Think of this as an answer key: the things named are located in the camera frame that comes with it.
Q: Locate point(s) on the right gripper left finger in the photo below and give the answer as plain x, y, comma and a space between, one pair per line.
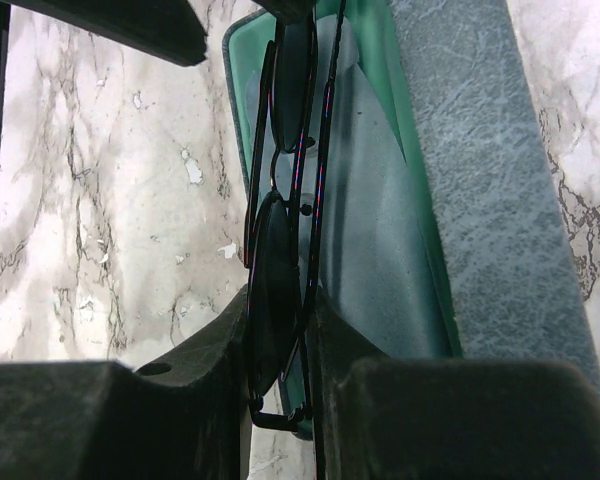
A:
180, 416

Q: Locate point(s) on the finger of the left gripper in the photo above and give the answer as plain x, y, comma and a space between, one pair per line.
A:
290, 11
166, 29

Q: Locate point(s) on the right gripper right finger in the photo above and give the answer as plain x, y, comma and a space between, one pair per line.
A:
376, 417

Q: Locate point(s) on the black wire-frame sunglasses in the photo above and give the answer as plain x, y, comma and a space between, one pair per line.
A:
285, 212

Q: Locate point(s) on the light blue cleaning cloth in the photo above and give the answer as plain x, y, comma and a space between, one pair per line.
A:
373, 262

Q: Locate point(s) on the blue-grey glasses case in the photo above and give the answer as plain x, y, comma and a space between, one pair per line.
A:
450, 77

